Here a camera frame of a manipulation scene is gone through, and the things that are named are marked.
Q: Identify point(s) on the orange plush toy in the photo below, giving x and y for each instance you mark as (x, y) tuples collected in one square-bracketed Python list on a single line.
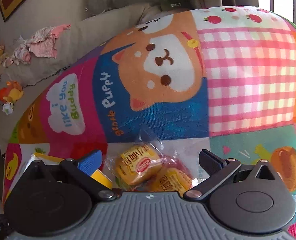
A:
[(9, 95)]

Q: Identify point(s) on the yellow mini bread packet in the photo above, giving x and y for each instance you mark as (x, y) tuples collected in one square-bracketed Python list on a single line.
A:
[(139, 162)]

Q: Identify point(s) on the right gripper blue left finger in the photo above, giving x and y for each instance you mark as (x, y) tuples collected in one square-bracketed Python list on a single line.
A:
[(79, 172)]

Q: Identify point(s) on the yellow cardboard box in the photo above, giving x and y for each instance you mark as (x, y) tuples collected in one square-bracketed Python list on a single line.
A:
[(53, 163)]

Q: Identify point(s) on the grey bed cover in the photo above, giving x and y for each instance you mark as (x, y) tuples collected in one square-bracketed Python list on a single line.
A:
[(72, 45)]

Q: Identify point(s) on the pink baby clothes pile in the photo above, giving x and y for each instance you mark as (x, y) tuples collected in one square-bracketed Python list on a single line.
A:
[(40, 44)]

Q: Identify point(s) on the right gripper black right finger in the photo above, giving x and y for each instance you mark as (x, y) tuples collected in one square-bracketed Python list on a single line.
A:
[(219, 171)]

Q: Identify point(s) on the colourful cartoon play mat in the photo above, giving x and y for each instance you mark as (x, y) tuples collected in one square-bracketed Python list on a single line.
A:
[(221, 79)]

